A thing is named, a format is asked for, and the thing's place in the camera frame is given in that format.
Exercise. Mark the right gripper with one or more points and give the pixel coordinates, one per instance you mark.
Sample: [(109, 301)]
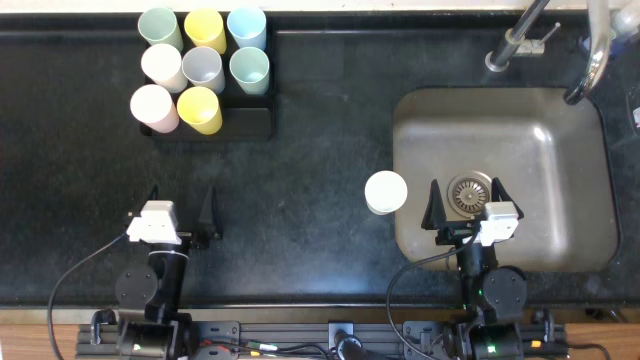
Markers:
[(455, 234)]

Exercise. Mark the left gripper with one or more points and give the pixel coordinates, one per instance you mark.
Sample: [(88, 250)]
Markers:
[(202, 242)]

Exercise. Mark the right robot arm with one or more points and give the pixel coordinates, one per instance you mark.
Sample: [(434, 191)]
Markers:
[(505, 290)]

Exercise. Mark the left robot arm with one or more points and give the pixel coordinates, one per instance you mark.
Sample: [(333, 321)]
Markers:
[(170, 280)]

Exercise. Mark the white cup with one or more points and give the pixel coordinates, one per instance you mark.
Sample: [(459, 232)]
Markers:
[(385, 191)]

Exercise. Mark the steel sink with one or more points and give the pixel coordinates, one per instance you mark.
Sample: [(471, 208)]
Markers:
[(550, 175)]

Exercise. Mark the yellow cup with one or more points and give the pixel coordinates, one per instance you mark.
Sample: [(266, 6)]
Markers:
[(197, 106), (204, 25)]

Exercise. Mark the black tray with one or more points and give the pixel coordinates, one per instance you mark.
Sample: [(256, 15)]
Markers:
[(250, 122)]

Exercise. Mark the grey cup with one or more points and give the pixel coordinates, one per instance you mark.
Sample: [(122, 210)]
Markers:
[(201, 66)]

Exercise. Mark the green cup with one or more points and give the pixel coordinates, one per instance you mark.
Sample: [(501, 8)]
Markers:
[(159, 25), (248, 67)]

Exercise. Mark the steel tap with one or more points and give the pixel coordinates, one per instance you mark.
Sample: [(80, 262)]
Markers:
[(507, 45)]

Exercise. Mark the blue cup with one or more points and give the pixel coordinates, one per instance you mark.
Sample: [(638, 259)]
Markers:
[(246, 25)]

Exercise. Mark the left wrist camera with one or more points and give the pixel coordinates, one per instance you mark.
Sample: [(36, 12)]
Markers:
[(155, 222)]

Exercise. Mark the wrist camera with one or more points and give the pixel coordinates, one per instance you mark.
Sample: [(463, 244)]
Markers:
[(155, 222), (500, 222)]

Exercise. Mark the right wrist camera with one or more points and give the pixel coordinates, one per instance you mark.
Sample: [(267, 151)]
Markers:
[(500, 222)]

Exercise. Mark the mounting rail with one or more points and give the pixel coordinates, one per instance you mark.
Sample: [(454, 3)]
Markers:
[(300, 335)]

